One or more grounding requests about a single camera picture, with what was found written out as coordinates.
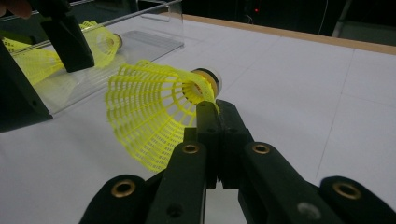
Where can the clear plastic container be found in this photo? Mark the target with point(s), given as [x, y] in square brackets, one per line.
[149, 40]

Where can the white table cover sheet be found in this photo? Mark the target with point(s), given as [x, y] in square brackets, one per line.
[295, 93]

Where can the yellow plastic shuttlecock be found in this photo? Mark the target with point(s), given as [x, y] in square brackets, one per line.
[37, 63]
[146, 102]
[102, 43]

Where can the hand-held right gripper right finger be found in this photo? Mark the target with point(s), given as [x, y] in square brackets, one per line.
[232, 133]

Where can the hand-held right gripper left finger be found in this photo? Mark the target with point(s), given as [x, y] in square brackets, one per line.
[208, 130]

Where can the white metal desk frame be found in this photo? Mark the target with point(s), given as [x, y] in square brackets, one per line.
[342, 17]

